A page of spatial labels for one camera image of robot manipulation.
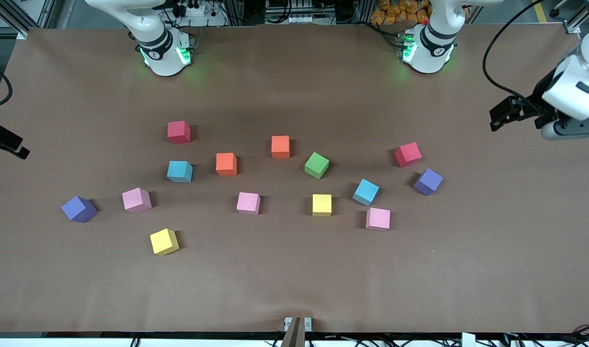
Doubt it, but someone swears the orange foam cube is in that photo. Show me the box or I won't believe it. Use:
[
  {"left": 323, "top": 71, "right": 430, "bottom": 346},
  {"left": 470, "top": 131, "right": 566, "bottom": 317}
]
[
  {"left": 215, "top": 152, "right": 238, "bottom": 176},
  {"left": 271, "top": 135, "right": 291, "bottom": 159}
]

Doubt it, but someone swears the yellow foam cube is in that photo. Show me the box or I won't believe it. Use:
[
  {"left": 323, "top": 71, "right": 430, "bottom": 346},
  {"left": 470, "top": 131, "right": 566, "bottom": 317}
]
[
  {"left": 312, "top": 194, "right": 332, "bottom": 217},
  {"left": 149, "top": 228, "right": 180, "bottom": 255}
]

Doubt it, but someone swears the silver metal bracket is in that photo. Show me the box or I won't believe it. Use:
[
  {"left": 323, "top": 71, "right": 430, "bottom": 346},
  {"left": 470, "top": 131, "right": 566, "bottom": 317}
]
[{"left": 284, "top": 317, "right": 313, "bottom": 332}]

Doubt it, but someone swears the pink foam cube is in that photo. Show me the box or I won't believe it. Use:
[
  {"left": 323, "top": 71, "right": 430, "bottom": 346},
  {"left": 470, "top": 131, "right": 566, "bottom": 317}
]
[
  {"left": 236, "top": 192, "right": 261, "bottom": 215},
  {"left": 365, "top": 207, "right": 391, "bottom": 232},
  {"left": 121, "top": 187, "right": 152, "bottom": 214}
]

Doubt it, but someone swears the purple foam cube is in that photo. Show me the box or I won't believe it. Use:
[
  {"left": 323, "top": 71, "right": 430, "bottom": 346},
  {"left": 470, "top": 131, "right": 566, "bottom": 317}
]
[
  {"left": 414, "top": 168, "right": 443, "bottom": 196},
  {"left": 61, "top": 196, "right": 98, "bottom": 223}
]

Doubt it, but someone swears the aluminium frame profile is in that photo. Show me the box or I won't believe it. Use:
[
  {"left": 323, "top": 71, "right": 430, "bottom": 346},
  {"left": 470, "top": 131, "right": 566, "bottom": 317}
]
[
  {"left": 562, "top": 0, "right": 589, "bottom": 34},
  {"left": 0, "top": 0, "right": 30, "bottom": 40}
]

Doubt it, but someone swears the red foam cube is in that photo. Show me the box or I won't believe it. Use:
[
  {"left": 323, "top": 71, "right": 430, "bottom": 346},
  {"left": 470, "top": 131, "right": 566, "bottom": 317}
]
[
  {"left": 167, "top": 120, "right": 191, "bottom": 145},
  {"left": 395, "top": 142, "right": 423, "bottom": 168}
]

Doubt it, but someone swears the pile of orange bags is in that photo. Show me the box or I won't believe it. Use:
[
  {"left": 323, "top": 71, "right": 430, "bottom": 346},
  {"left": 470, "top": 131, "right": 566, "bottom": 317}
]
[{"left": 370, "top": 0, "right": 432, "bottom": 26}]

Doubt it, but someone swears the white power strip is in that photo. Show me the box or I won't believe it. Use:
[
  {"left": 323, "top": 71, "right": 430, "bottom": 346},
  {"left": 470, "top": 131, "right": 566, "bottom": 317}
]
[
  {"left": 172, "top": 0, "right": 228, "bottom": 27},
  {"left": 275, "top": 13, "right": 326, "bottom": 25}
]

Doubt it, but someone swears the green foam cube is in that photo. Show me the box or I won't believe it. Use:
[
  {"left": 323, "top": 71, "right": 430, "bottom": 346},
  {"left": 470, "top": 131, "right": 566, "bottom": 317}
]
[{"left": 304, "top": 152, "right": 330, "bottom": 180}]

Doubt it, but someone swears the brown vertical bar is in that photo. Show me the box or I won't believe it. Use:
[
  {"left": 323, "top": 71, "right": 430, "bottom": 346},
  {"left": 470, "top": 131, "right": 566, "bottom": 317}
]
[{"left": 281, "top": 317, "right": 307, "bottom": 347}]

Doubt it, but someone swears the blue foam cube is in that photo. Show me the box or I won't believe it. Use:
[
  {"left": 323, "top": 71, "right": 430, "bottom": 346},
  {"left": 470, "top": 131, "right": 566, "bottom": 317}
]
[
  {"left": 167, "top": 160, "right": 194, "bottom": 183},
  {"left": 352, "top": 178, "right": 380, "bottom": 206}
]

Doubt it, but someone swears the brown paper table cover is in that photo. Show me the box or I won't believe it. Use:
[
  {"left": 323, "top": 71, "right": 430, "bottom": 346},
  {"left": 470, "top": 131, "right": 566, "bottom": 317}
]
[{"left": 0, "top": 23, "right": 589, "bottom": 334}]

